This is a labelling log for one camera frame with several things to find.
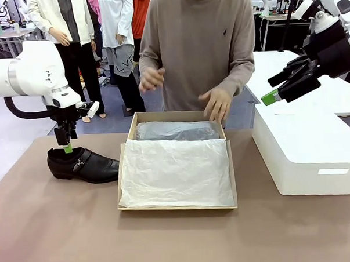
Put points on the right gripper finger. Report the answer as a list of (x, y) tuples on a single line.
[(300, 85), (294, 66)]

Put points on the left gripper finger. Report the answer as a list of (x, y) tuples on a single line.
[(72, 129), (63, 136)]

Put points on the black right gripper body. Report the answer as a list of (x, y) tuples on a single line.
[(334, 51)]

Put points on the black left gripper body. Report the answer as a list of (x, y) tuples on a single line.
[(68, 112)]

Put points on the white tissue wrapping paper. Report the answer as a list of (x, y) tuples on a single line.
[(176, 171)]

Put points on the person's right forearm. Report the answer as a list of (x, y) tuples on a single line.
[(147, 61)]

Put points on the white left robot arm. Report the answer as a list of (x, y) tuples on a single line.
[(30, 70)]

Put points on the person's left forearm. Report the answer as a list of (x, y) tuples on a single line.
[(241, 78)]

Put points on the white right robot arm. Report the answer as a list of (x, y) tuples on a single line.
[(347, 10)]

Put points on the brown cardboard shoe box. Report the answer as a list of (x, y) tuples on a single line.
[(126, 139)]

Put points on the white box lid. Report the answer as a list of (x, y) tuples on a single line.
[(309, 142)]

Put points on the person's left hand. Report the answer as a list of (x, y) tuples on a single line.
[(218, 101)]

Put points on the person's right hand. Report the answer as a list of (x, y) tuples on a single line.
[(150, 80)]

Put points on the white side table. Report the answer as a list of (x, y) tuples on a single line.
[(272, 66)]

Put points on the background work table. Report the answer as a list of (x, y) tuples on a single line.
[(272, 28)]

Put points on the black stand pole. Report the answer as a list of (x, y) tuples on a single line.
[(287, 18)]

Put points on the background grey lab table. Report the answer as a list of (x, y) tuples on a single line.
[(5, 39)]

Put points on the person in beige sweater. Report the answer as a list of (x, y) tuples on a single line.
[(200, 40)]

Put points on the mannequin in white shirt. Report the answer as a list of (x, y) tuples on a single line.
[(116, 20)]

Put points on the pink garment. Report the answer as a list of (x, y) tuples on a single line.
[(94, 7)]

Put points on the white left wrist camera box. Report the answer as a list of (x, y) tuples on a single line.
[(93, 109)]

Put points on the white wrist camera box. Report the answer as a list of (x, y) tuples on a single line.
[(93, 109), (306, 7)]

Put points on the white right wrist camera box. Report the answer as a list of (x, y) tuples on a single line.
[(306, 7)]

